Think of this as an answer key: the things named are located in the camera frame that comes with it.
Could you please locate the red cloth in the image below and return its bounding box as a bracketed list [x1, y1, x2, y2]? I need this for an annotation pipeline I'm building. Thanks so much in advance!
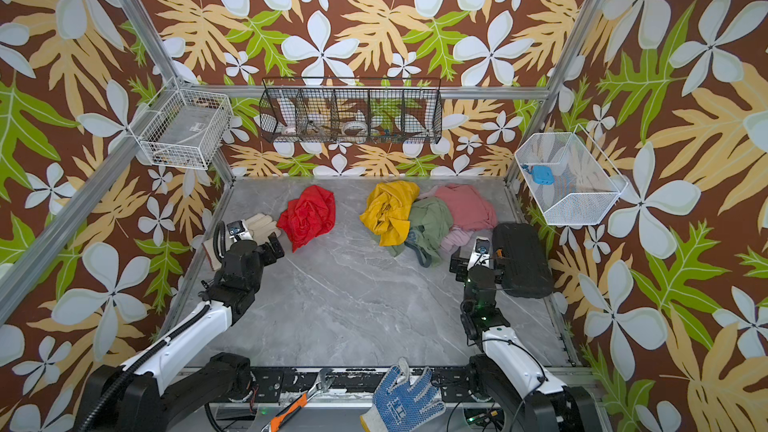
[277, 185, 336, 252]

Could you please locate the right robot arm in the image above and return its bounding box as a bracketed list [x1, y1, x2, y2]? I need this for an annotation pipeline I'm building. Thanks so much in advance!
[450, 238, 602, 431]

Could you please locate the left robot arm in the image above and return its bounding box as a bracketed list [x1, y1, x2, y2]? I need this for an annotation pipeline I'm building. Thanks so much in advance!
[74, 234, 285, 431]

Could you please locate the pink cloth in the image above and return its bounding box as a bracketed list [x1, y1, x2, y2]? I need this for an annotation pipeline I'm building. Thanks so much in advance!
[418, 184, 498, 253]

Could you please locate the green cloth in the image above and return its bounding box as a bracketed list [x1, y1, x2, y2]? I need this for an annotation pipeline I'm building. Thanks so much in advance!
[386, 197, 453, 268]

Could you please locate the yellow cloth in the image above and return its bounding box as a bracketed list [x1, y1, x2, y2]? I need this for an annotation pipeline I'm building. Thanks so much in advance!
[360, 181, 420, 247]

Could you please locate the beige leather work glove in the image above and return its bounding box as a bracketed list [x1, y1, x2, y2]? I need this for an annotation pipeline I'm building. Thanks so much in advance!
[204, 213, 282, 271]

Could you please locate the black pouch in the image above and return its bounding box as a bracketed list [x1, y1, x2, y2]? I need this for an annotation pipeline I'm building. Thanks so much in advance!
[491, 222, 554, 299]

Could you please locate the blue object in basket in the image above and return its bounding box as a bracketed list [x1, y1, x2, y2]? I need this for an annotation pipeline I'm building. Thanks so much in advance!
[527, 165, 555, 186]

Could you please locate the blue dotted work glove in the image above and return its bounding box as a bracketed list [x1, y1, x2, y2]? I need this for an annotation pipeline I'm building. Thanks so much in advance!
[360, 357, 446, 432]

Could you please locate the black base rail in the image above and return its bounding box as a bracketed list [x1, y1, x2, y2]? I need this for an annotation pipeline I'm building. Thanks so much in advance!
[251, 365, 489, 403]

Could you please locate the white wire basket right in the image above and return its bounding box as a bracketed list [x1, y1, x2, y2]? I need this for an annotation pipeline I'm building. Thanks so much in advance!
[515, 127, 628, 227]

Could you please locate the white wire basket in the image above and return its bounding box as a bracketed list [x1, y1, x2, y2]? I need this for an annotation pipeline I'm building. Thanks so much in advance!
[134, 86, 233, 170]
[515, 127, 628, 227]

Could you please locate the white wire basket left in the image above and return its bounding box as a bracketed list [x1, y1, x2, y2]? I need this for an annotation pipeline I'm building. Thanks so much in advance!
[134, 86, 233, 170]

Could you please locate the black wire basket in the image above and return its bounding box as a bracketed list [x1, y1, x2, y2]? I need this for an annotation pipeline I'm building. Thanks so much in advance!
[257, 77, 444, 144]

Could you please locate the aluminium frame post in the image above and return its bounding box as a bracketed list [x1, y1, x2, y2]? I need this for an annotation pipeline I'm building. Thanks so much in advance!
[119, 0, 181, 83]

